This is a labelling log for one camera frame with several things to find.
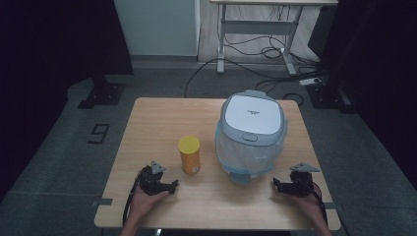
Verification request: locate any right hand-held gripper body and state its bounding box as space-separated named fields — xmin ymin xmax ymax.
xmin=289 ymin=162 xmax=321 ymax=198

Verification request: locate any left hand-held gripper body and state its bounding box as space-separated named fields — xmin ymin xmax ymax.
xmin=139 ymin=160 xmax=169 ymax=197

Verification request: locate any yellow lidded orange can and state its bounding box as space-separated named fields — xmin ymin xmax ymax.
xmin=177 ymin=136 xmax=202 ymax=175

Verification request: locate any clear plastic bin liner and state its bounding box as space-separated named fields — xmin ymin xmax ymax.
xmin=215 ymin=131 xmax=286 ymax=178

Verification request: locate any grey white lidded trash bin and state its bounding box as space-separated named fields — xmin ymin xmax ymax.
xmin=214 ymin=89 xmax=289 ymax=185

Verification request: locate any person's left hand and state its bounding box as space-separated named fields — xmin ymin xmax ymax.
xmin=129 ymin=187 xmax=170 ymax=220

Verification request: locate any person's right hand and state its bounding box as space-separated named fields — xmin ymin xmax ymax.
xmin=288 ymin=195 xmax=326 ymax=221

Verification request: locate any white power strip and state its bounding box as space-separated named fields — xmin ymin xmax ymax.
xmin=298 ymin=77 xmax=322 ymax=87

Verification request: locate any dark curtain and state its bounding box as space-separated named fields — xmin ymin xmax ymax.
xmin=321 ymin=0 xmax=417 ymax=181
xmin=0 ymin=0 xmax=134 ymax=198

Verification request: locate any white cabinet panel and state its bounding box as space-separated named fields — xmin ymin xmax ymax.
xmin=113 ymin=0 xmax=201 ymax=57

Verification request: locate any left hand-held gripper black cable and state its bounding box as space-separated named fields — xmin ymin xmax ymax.
xmin=122 ymin=168 xmax=144 ymax=227

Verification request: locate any coiled black cable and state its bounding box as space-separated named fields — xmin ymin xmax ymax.
xmin=282 ymin=92 xmax=305 ymax=106

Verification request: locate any tangle of black cables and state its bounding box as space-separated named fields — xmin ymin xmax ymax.
xmin=222 ymin=33 xmax=321 ymax=67

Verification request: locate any white metal frame desk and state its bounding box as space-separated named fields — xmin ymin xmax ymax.
xmin=209 ymin=0 xmax=338 ymax=76

